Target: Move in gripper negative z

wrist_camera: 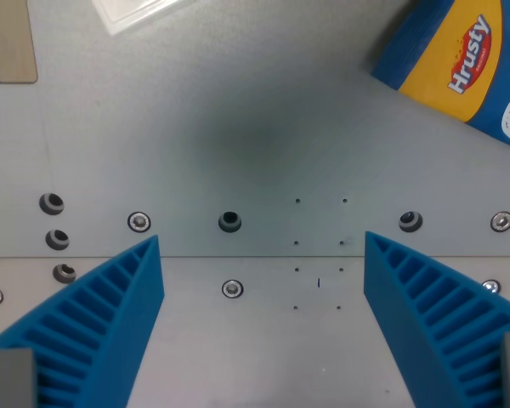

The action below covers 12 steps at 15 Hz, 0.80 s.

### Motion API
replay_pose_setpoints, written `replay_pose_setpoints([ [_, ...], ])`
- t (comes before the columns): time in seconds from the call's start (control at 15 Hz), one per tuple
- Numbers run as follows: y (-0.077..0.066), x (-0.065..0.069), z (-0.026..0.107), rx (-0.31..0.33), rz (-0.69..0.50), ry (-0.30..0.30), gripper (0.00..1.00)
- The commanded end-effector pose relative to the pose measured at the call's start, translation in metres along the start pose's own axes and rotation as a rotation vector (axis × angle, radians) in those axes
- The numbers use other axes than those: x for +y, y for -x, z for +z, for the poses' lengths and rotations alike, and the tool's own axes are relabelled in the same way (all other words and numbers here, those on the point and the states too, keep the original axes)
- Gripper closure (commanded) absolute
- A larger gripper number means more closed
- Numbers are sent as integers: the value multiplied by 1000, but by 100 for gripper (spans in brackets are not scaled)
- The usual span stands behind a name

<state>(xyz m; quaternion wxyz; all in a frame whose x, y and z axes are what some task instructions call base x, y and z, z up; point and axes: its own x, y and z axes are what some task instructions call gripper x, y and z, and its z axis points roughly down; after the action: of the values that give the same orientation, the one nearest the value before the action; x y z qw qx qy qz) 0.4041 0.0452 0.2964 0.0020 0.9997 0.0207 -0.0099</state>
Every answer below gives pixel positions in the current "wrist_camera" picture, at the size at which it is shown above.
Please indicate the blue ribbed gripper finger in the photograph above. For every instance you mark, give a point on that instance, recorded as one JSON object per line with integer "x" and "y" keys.
{"x": 401, "y": 323}
{"x": 110, "y": 323}

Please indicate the blue yellow Hrusty snack box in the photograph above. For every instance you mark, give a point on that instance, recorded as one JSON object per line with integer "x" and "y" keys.
{"x": 446, "y": 51}

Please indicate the light wooden flat stick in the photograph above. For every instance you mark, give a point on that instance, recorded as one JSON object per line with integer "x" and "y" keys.
{"x": 10, "y": 47}

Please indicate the clear plastic packet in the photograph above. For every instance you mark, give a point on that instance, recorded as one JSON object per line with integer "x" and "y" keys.
{"x": 127, "y": 13}

